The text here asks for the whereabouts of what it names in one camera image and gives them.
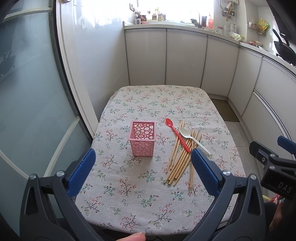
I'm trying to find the white plastic spoon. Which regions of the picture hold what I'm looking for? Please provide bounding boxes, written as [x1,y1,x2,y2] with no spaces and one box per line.
[179,128,210,156]

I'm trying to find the red plastic spoon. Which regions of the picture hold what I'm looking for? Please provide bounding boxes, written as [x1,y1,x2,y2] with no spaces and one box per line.
[165,118,191,153]

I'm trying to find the white kitchen cabinets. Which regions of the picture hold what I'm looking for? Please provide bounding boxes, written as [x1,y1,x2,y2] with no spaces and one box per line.
[123,24,295,158]

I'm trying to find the person's left hand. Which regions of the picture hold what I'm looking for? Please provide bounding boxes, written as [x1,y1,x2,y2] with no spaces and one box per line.
[117,232,146,241]

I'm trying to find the glass sliding door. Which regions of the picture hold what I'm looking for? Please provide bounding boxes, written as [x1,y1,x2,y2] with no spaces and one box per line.
[1,1,91,232]

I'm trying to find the black wok pan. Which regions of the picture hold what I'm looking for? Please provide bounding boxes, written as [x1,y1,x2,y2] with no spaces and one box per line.
[272,29,296,66]

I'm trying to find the floral tablecloth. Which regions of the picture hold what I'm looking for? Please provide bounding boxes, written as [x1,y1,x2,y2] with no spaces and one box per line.
[76,85,245,235]

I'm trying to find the pink perforated utensil basket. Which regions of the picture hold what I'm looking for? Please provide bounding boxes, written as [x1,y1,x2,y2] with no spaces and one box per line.
[128,120,156,157]

